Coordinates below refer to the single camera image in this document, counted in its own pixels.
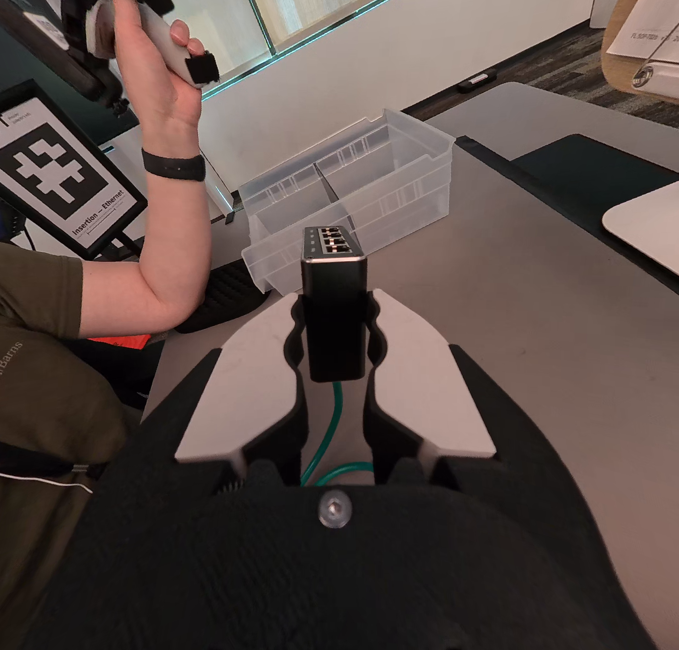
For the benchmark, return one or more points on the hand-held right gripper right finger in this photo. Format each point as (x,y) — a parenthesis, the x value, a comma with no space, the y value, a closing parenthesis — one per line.
(429,390)

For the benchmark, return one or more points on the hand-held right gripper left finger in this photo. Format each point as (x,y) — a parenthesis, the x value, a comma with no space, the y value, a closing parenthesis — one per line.
(244,390)

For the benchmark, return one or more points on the black network switch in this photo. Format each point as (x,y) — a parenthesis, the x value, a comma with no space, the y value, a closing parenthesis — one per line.
(334,321)

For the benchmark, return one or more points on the person's left forearm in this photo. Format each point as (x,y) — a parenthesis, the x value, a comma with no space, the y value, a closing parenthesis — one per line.
(169,247)

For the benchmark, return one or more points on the person's left hand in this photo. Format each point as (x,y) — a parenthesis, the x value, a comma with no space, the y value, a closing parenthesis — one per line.
(159,104)

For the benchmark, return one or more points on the black mesh office chair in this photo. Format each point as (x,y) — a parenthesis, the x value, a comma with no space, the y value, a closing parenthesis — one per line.
(223,300)

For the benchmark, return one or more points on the black framed marker sign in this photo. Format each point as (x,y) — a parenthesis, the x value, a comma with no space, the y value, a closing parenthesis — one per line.
(53,173)

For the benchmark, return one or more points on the black wristband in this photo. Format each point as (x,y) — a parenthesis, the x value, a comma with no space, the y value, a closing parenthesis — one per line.
(175,166)

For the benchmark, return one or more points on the orange sheet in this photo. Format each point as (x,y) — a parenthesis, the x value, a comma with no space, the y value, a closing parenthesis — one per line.
(119,341)

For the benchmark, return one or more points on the clear plastic bin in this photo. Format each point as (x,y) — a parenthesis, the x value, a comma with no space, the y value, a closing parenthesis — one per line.
(392,194)

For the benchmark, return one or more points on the person's olive clothing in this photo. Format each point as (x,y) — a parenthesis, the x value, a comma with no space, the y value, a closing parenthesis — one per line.
(42,395)

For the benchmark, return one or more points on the dark desk mat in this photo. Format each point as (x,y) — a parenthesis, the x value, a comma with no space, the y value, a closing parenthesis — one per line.
(573,183)

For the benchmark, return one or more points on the small black floor device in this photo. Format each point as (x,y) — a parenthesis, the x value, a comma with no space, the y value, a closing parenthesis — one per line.
(477,81)

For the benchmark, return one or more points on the plywood sign board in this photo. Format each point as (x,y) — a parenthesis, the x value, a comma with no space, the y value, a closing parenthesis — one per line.
(612,35)

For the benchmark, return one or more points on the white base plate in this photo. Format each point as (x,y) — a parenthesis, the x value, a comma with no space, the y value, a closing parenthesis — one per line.
(647,236)

